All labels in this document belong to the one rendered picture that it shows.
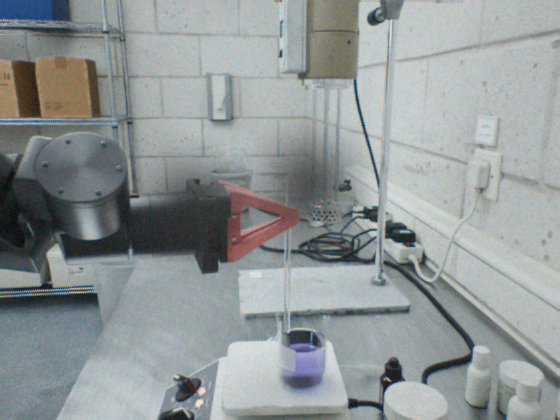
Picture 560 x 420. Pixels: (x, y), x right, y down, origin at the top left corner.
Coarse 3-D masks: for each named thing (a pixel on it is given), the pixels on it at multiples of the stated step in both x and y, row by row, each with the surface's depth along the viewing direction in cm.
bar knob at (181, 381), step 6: (174, 378) 53; (180, 378) 53; (186, 378) 52; (192, 378) 54; (198, 378) 54; (180, 384) 52; (186, 384) 51; (192, 384) 52; (198, 384) 52; (180, 390) 53; (186, 390) 52; (192, 390) 52; (180, 396) 52; (186, 396) 51
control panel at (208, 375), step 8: (208, 368) 55; (216, 368) 54; (192, 376) 55; (200, 376) 54; (208, 376) 53; (216, 376) 52; (208, 384) 52; (168, 392) 55; (208, 392) 50; (168, 400) 54; (176, 400) 52; (184, 400) 51; (192, 400) 51; (208, 400) 49; (160, 408) 53; (168, 408) 52; (192, 408) 49; (200, 408) 48; (208, 408) 48; (200, 416) 47; (208, 416) 46
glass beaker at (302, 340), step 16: (304, 304) 49; (288, 320) 44; (304, 320) 49; (320, 320) 48; (288, 336) 45; (304, 336) 44; (320, 336) 45; (288, 352) 45; (304, 352) 45; (320, 352) 45; (288, 368) 45; (304, 368) 45; (320, 368) 46; (288, 384) 46; (304, 384) 45; (320, 384) 46
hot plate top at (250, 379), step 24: (240, 360) 51; (264, 360) 51; (336, 360) 52; (240, 384) 47; (264, 384) 47; (336, 384) 47; (240, 408) 44; (264, 408) 44; (288, 408) 44; (312, 408) 44; (336, 408) 44
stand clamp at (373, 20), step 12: (360, 0) 79; (372, 0) 79; (384, 0) 79; (396, 0) 79; (408, 0) 80; (420, 0) 80; (432, 0) 80; (444, 0) 81; (456, 0) 81; (372, 12) 86; (384, 12) 80; (396, 12) 80; (372, 24) 89
